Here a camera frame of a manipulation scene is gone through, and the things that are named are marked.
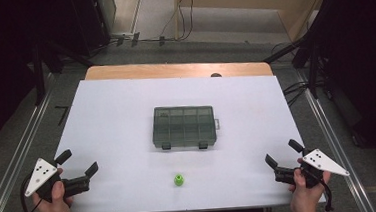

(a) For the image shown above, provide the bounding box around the black cabinet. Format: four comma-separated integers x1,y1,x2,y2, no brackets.
67,0,113,59

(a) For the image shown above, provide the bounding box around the aluminium floor rail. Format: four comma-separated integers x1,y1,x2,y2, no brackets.
0,72,67,212
293,64,376,212

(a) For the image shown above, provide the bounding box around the white table sheet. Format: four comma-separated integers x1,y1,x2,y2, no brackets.
25,64,327,212

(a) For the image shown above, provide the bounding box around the small green plastic cap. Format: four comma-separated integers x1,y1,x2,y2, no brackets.
173,173,186,187

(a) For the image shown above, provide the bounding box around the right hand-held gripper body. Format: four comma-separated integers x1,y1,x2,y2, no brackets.
272,146,352,192

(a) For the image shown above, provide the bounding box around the person's right hand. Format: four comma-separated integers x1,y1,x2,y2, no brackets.
285,155,335,212

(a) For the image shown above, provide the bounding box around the black looped cable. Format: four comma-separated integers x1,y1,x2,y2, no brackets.
172,0,199,43

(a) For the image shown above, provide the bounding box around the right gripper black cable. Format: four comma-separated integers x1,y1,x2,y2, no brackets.
302,165,335,212

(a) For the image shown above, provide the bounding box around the thin black cable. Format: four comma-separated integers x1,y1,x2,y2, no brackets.
155,0,195,41

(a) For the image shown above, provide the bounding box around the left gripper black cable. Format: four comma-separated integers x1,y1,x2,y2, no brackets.
18,172,44,212

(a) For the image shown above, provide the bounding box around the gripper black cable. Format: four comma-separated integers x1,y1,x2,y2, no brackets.
18,172,44,212
302,165,335,212

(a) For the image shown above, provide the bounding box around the black metal stand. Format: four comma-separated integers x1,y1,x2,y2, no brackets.
260,25,330,104
29,35,99,108

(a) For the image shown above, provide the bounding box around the black floor cable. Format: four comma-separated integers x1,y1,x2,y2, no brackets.
285,88,310,108
282,81,310,96

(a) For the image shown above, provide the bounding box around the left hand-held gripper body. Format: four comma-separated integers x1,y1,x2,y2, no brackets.
21,154,92,206

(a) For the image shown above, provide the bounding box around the grey transparent compartment box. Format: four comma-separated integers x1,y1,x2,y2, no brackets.
150,102,222,153

